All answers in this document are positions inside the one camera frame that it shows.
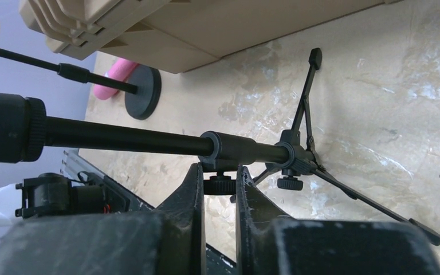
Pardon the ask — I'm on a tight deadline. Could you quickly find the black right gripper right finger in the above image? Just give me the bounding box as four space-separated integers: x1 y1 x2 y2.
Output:
235 166 289 274

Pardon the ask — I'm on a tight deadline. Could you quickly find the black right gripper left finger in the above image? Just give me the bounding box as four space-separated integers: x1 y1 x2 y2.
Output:
140 163 207 274

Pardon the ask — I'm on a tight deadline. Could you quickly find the black tripod shock mount stand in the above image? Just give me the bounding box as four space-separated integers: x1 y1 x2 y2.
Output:
0 48 440 247

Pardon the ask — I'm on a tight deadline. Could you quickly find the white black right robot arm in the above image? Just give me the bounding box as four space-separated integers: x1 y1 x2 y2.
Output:
0 164 207 274

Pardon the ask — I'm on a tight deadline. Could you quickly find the black stand for cream microphone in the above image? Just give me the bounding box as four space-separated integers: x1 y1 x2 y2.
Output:
0 48 162 120

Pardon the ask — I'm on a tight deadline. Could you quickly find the pink microphone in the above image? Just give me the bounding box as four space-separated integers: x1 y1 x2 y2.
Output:
92 58 139 100

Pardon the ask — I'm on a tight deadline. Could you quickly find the tan plastic tool case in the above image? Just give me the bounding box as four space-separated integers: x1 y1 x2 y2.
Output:
19 0 381 73

